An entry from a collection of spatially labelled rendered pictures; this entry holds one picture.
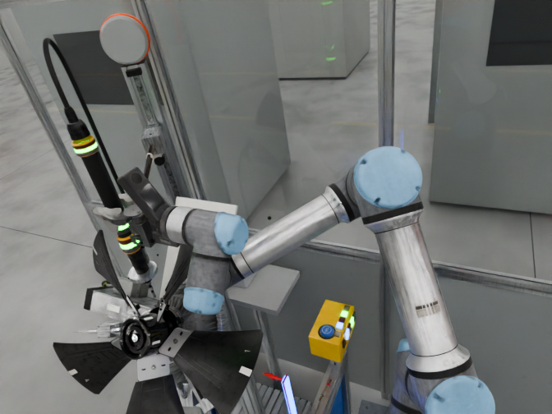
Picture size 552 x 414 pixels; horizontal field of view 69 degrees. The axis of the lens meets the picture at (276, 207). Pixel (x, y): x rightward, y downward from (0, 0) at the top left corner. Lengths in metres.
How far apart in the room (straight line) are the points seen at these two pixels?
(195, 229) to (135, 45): 0.89
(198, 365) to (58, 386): 1.95
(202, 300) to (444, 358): 0.44
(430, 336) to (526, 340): 1.06
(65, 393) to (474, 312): 2.36
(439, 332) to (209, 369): 0.62
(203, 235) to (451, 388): 0.51
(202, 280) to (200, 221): 0.11
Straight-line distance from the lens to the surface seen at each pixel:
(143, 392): 1.32
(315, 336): 1.29
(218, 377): 1.14
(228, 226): 0.73
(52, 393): 3.04
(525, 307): 1.71
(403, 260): 0.77
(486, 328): 1.81
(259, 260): 0.88
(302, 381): 2.48
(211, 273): 0.76
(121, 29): 1.52
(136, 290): 1.55
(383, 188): 0.73
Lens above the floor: 2.10
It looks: 34 degrees down
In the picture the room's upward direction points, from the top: 10 degrees counter-clockwise
